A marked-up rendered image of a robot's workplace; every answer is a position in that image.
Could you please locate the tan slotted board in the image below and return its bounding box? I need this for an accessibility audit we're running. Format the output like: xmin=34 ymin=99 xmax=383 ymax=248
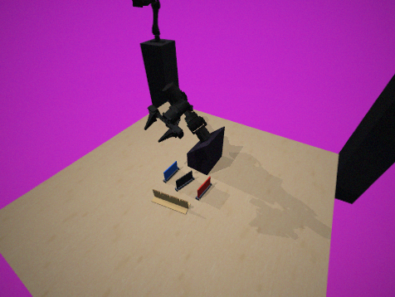
xmin=152 ymin=189 xmax=191 ymax=214

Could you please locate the blue notched board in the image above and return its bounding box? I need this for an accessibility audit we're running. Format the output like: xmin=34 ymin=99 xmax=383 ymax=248
xmin=163 ymin=161 xmax=178 ymax=181

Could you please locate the red board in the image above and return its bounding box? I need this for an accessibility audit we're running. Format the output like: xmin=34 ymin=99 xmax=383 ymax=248
xmin=197 ymin=177 xmax=211 ymax=198

